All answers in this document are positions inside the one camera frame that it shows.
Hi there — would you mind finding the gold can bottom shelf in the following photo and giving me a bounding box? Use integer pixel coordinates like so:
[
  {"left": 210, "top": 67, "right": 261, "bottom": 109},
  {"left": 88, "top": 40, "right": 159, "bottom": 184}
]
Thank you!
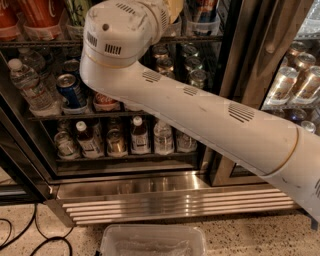
[{"left": 107, "top": 129, "right": 126, "bottom": 157}]

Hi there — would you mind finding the front green soda can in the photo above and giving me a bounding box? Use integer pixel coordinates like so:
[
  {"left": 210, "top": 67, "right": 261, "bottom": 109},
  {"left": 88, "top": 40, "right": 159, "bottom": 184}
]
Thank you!
[{"left": 188, "top": 69, "right": 207, "bottom": 89}]

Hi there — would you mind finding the front water bottle middle shelf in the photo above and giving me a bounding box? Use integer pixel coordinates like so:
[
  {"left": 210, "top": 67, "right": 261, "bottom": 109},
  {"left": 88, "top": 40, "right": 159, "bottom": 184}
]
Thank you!
[{"left": 8, "top": 58, "right": 54, "bottom": 111}]

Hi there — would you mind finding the clear plastic bin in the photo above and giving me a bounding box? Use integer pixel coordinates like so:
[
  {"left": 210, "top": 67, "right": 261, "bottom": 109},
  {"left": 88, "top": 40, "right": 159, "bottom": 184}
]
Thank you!
[{"left": 100, "top": 224, "right": 207, "bottom": 256}]

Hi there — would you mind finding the orange can far left top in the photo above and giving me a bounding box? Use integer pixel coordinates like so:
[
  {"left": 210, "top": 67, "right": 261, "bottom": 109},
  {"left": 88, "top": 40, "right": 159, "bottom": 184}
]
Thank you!
[{"left": 0, "top": 0, "right": 18, "bottom": 31}]

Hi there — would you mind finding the front gold soda can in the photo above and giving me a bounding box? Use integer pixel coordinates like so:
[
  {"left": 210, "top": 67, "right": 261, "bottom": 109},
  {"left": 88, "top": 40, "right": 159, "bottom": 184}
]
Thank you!
[{"left": 159, "top": 70, "right": 175, "bottom": 80}]

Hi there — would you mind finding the brown tea bottle left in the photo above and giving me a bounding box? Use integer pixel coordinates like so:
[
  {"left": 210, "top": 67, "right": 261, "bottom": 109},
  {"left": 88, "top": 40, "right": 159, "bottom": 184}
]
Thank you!
[{"left": 76, "top": 121, "right": 103, "bottom": 159}]

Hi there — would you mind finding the small water bottle bottom shelf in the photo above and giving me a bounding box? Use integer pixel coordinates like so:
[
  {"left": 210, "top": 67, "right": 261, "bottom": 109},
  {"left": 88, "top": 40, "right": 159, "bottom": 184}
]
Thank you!
[{"left": 153, "top": 120, "right": 174, "bottom": 155}]

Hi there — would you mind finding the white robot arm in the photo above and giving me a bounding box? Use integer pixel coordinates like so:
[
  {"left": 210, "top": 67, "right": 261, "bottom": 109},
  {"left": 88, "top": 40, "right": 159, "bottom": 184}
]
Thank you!
[{"left": 80, "top": 0, "right": 320, "bottom": 221}]

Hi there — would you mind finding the red coca-cola can top shelf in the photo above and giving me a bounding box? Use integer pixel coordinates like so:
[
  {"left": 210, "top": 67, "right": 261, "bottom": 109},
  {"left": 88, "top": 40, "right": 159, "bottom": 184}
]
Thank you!
[{"left": 17, "top": 0, "right": 64, "bottom": 28}]

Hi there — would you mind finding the stainless steel fridge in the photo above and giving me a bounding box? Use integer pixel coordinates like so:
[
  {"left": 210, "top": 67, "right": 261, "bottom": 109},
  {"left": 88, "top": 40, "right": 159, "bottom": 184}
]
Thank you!
[{"left": 0, "top": 0, "right": 313, "bottom": 226}]

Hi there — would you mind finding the brown tea bottle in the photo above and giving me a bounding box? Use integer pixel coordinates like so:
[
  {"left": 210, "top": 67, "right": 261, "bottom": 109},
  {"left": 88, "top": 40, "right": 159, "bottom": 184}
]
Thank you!
[
  {"left": 131, "top": 116, "right": 151, "bottom": 154},
  {"left": 76, "top": 121, "right": 103, "bottom": 159}
]

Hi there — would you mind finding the green-white can bottom shelf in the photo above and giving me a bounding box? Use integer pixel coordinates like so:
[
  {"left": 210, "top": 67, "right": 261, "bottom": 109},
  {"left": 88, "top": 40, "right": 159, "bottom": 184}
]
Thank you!
[{"left": 54, "top": 131, "right": 80, "bottom": 160}]

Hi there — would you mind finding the front red coca-cola can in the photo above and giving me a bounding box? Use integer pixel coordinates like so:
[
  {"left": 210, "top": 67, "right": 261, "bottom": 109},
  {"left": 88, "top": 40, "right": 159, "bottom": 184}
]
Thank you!
[{"left": 95, "top": 93, "right": 116, "bottom": 105}]

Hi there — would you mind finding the brown tea bottle centre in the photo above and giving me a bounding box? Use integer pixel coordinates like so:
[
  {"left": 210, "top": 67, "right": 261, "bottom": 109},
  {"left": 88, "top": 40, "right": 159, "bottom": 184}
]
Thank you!
[{"left": 131, "top": 116, "right": 151, "bottom": 154}]

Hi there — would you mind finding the front blue pepsi can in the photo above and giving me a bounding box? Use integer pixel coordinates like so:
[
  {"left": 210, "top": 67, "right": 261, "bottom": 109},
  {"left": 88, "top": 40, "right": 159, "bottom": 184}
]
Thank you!
[{"left": 56, "top": 73, "right": 87, "bottom": 109}]

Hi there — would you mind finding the dark red-blue can top shelf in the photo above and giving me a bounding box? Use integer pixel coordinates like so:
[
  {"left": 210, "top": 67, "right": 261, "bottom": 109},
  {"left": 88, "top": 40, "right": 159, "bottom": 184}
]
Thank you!
[{"left": 186, "top": 0, "right": 219, "bottom": 36}]

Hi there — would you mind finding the green can top shelf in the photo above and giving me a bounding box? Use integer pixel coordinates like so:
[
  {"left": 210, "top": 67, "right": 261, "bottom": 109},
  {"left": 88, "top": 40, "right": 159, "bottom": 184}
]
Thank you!
[{"left": 64, "top": 0, "right": 92, "bottom": 26}]

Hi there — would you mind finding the black floor cable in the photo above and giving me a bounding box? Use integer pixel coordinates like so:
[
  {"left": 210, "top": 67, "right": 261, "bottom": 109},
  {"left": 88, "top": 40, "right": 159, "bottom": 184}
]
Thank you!
[{"left": 0, "top": 203, "right": 74, "bottom": 256}]

